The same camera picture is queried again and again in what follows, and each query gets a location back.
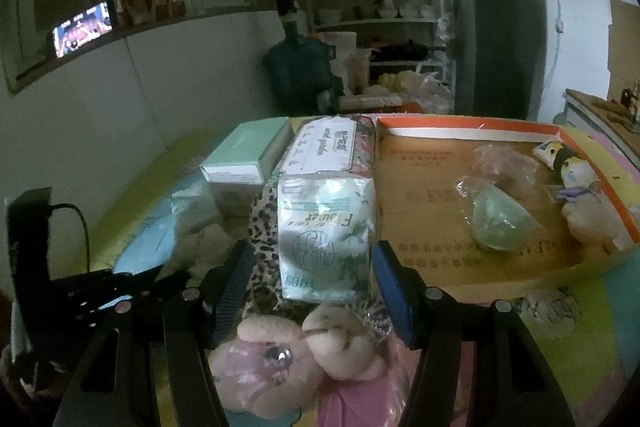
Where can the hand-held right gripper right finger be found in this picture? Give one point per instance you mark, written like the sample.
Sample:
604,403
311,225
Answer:
395,292

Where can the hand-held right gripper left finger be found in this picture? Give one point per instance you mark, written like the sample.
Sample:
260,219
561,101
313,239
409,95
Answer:
235,292

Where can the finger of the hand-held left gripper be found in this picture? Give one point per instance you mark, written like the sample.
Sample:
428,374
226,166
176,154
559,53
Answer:
155,287
85,284

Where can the pink teddy bear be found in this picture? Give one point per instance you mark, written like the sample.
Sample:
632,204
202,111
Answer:
340,342

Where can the pink towel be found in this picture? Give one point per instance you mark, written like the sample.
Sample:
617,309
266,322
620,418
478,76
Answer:
395,372

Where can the green floral tissue pack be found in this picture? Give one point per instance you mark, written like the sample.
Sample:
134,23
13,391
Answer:
325,232

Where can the orange-rimmed cardboard box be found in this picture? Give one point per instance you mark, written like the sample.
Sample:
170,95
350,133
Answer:
430,187

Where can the clear bag with green cloth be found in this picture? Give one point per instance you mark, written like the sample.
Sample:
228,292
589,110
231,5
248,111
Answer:
497,219

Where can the clear bag with pink cloth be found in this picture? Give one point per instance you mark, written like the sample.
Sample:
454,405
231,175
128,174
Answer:
505,164

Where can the cream plush toy purple outfit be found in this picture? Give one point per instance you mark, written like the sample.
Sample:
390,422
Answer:
590,222

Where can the penguin plush toy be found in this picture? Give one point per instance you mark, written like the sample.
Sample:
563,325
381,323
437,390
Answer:
570,169

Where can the leopard print cloth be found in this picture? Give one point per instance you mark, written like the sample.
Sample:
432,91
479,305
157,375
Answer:
262,227

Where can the clear bag with pale cloth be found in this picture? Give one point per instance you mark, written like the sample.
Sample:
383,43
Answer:
195,204

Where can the green tissue box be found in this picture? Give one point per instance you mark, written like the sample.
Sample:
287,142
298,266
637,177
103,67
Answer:
245,142

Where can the white label tissue pack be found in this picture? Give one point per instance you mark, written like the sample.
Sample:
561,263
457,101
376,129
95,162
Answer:
320,147

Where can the plastic bag of food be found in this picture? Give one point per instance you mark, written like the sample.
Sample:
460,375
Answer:
420,92

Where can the clear plastic jar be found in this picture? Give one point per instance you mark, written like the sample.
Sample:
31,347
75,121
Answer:
360,72

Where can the phone with lit screen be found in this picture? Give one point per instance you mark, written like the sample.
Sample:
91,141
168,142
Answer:
82,29

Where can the blue water jug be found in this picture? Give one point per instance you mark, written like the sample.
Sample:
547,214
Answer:
300,72

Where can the black frying pan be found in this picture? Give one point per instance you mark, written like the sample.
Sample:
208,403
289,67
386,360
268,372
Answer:
400,51

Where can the white sack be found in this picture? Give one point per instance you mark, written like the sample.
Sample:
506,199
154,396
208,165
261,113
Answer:
337,52

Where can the dark refrigerator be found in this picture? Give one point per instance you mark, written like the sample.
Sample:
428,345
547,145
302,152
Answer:
495,37

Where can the kitchen counter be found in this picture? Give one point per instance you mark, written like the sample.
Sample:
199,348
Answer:
595,104

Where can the black water pump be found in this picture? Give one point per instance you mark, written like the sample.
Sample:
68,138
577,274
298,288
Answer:
288,14

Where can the white pitcher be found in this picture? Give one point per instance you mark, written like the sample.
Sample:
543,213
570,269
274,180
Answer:
388,6

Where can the cardboard sheet on wall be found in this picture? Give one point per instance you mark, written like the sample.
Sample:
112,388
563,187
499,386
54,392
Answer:
625,47

